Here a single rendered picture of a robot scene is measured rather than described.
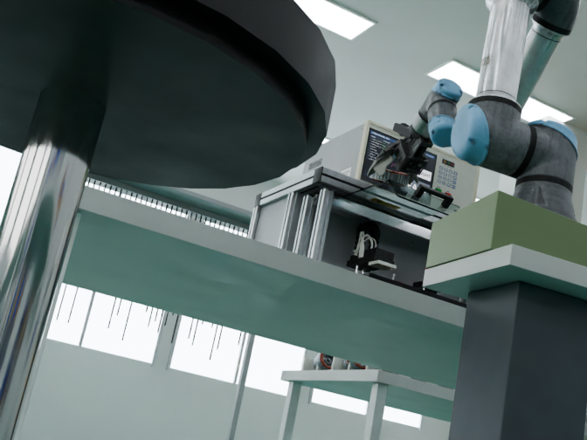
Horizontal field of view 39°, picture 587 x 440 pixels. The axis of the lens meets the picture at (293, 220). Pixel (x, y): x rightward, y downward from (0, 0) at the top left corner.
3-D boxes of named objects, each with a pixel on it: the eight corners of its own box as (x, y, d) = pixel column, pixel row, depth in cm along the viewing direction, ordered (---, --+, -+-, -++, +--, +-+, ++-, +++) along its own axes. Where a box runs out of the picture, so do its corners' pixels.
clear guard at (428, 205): (469, 223, 224) (473, 202, 226) (397, 195, 215) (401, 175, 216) (400, 240, 253) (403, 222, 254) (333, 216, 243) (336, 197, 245)
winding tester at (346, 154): (472, 226, 261) (480, 166, 267) (356, 182, 244) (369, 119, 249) (400, 243, 295) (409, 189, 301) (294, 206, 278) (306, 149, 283)
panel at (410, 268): (457, 342, 266) (469, 253, 275) (278, 288, 240) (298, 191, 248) (455, 342, 267) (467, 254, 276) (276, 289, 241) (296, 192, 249)
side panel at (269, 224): (280, 298, 241) (301, 194, 250) (272, 295, 240) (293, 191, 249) (241, 305, 265) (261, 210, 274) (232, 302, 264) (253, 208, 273)
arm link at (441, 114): (479, 134, 202) (475, 109, 211) (437, 120, 200) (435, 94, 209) (464, 158, 207) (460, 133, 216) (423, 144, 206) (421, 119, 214)
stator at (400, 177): (414, 189, 232) (417, 176, 232) (378, 182, 228) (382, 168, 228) (396, 183, 242) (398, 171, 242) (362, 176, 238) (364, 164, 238)
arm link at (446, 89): (438, 89, 207) (437, 71, 214) (417, 122, 214) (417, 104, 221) (466, 99, 209) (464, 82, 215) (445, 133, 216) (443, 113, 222)
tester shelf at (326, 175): (502, 248, 262) (504, 234, 263) (319, 181, 235) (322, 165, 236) (419, 264, 301) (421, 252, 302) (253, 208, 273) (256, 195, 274)
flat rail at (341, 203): (494, 263, 259) (495, 253, 260) (326, 202, 234) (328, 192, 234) (492, 263, 260) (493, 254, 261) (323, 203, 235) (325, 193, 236)
